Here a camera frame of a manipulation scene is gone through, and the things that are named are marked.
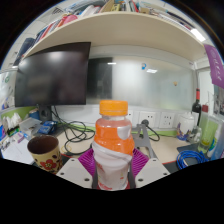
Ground black desk mat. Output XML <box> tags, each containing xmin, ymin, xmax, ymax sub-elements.
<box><xmin>59</xmin><ymin>153</ymin><xmax>183</xmax><ymax>175</ymax></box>

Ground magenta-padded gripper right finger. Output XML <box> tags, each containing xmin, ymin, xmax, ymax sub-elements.
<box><xmin>127</xmin><ymin>148</ymin><xmax>171</xmax><ymax>190</ymax></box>

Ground green drinking glass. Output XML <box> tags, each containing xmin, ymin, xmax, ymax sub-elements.
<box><xmin>197</xmin><ymin>116</ymin><xmax>219</xmax><ymax>154</ymax></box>

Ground beige shelf with books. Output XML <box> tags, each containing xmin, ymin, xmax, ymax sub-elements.
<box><xmin>13</xmin><ymin>0</ymin><xmax>208</xmax><ymax>64</ymax></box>

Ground clear plastic box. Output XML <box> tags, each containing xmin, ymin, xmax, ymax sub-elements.
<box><xmin>18</xmin><ymin>117</ymin><xmax>43</xmax><ymax>136</ymax></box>

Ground purple hanging banner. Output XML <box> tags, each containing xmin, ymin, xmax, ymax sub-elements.
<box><xmin>203</xmin><ymin>43</ymin><xmax>224</xmax><ymax>90</ymax></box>

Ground black computer monitor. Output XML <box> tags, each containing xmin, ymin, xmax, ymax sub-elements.
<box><xmin>14</xmin><ymin>41</ymin><xmax>92</xmax><ymax>123</ymax></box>

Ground black tangled cables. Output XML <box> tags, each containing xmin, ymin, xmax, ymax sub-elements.
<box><xmin>49</xmin><ymin>106</ymin><xmax>96</xmax><ymax>156</ymax></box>

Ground grey metal laptop stand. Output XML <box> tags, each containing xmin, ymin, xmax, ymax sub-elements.
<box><xmin>131</xmin><ymin>123</ymin><xmax>159</xmax><ymax>161</ymax></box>

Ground beige floral mug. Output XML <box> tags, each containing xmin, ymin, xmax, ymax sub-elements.
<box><xmin>26</xmin><ymin>134</ymin><xmax>64</xmax><ymax>175</ymax></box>

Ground white paper sheet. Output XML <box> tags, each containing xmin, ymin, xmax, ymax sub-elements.
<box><xmin>0</xmin><ymin>139</ymin><xmax>34</xmax><ymax>165</ymax></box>

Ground purple translucent water bottle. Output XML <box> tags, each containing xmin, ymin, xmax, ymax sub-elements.
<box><xmin>210</xmin><ymin>123</ymin><xmax>224</xmax><ymax>161</ymax></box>

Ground small blue box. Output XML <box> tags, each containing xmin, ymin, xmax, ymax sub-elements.
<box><xmin>37</xmin><ymin>120</ymin><xmax>58</xmax><ymax>135</ymax></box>

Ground ceiling light panel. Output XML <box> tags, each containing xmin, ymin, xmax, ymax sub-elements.
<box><xmin>190</xmin><ymin>28</ymin><xmax>207</xmax><ymax>43</ymax></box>

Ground dark wine bottle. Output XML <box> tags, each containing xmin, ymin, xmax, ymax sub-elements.
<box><xmin>191</xmin><ymin>88</ymin><xmax>203</xmax><ymax>118</ymax></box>

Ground white wall socket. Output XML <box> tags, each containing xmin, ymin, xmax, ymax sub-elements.
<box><xmin>158</xmin><ymin>111</ymin><xmax>176</xmax><ymax>129</ymax></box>
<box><xmin>138</xmin><ymin>110</ymin><xmax>157</xmax><ymax>128</ymax></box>
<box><xmin>125</xmin><ymin>109</ymin><xmax>135</xmax><ymax>124</ymax></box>

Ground dark rectangular desk pad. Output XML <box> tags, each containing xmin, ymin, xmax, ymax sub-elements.
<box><xmin>176</xmin><ymin>142</ymin><xmax>214</xmax><ymax>158</ymax></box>

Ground orange-capped drink bottle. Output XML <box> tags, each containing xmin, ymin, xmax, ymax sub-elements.
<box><xmin>92</xmin><ymin>100</ymin><xmax>136</xmax><ymax>192</ymax></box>

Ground white ceramic teapot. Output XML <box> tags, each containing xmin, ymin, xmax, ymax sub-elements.
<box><xmin>176</xmin><ymin>112</ymin><xmax>196</xmax><ymax>141</ymax></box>

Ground coiled blue cable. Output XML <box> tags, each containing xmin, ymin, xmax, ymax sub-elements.
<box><xmin>175</xmin><ymin>149</ymin><xmax>209</xmax><ymax>170</ymax></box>

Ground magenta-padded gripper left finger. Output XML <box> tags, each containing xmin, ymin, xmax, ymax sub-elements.
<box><xmin>55</xmin><ymin>148</ymin><xmax>100</xmax><ymax>190</ymax></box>

